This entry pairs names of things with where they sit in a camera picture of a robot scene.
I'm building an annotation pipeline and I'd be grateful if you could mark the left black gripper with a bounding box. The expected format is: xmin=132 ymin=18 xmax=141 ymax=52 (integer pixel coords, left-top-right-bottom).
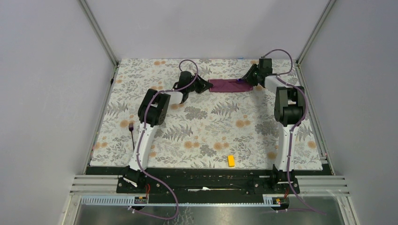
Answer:
xmin=186 ymin=73 xmax=212 ymax=94

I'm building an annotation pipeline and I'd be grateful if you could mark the purple satin napkin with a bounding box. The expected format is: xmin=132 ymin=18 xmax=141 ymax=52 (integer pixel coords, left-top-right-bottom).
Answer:
xmin=209 ymin=79 xmax=253 ymax=93

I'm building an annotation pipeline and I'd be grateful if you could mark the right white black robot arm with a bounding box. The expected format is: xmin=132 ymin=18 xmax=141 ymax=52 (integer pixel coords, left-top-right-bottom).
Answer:
xmin=243 ymin=58 xmax=307 ymax=195

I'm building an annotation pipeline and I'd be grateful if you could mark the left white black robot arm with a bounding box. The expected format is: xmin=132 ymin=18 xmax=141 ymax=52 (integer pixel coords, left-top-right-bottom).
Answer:
xmin=122 ymin=71 xmax=214 ymax=193

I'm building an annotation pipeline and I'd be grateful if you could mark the floral tablecloth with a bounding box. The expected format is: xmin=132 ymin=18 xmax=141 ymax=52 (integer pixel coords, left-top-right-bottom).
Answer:
xmin=90 ymin=59 xmax=323 ymax=171

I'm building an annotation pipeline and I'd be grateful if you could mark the dark purple fork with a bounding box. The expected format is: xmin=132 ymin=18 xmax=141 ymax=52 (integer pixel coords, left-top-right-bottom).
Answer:
xmin=128 ymin=122 xmax=135 ymax=150

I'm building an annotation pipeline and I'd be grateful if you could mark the yellow block near front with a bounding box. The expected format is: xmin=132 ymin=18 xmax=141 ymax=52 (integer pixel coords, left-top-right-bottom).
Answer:
xmin=227 ymin=155 xmax=236 ymax=167

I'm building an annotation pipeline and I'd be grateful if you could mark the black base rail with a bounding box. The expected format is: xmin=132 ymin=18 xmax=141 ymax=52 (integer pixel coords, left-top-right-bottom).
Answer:
xmin=73 ymin=166 xmax=332 ymax=204

